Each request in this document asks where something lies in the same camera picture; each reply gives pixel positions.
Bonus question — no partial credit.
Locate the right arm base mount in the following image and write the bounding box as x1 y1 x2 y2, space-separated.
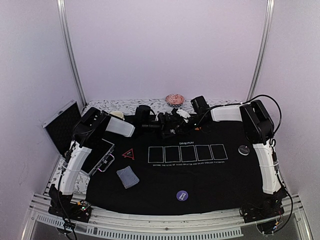
239 200 285 235

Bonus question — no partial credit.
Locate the aluminium frame post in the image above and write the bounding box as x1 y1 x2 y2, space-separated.
56 0 87 107
246 0 275 101

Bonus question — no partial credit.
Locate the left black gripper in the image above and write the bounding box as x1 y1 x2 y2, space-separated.
142 112 180 141

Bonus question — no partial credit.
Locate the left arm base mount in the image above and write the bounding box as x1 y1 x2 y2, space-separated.
48 197 92 223

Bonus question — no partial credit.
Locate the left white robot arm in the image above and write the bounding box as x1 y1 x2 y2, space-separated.
44 104 171 198

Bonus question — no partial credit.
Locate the blue playing card deck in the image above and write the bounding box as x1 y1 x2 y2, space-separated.
116 166 140 189

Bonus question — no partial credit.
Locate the black round dealer button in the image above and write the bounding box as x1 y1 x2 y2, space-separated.
238 145 250 156

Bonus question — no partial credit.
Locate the cream ceramic mug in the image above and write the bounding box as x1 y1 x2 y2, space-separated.
109 110 125 120

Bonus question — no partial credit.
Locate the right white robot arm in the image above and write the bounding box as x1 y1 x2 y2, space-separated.
173 95 282 195

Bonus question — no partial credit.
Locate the right aluminium frame post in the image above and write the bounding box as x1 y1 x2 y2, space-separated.
246 0 275 101

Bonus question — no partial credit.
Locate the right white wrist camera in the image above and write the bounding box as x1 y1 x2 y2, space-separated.
176 109 191 123

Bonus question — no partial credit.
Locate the floral patterned tablecloth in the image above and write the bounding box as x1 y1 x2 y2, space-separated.
47 99 237 196

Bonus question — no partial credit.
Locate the aluminium poker chip case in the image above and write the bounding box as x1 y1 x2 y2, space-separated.
43 100 115 175

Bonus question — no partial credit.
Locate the left aluminium frame post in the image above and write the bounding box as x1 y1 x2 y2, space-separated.
56 0 87 107

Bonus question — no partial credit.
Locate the purple small blind button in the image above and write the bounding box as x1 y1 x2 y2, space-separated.
176 190 189 202

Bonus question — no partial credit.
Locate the black poker table mat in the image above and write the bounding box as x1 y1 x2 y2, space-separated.
86 121 280 216

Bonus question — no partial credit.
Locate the red black triangle token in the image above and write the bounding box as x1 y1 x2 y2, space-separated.
122 148 135 160

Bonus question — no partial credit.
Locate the red patterned small bowl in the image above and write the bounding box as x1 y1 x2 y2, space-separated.
165 94 185 108

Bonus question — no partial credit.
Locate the front aluminium rail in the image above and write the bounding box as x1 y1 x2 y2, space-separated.
23 192 313 240

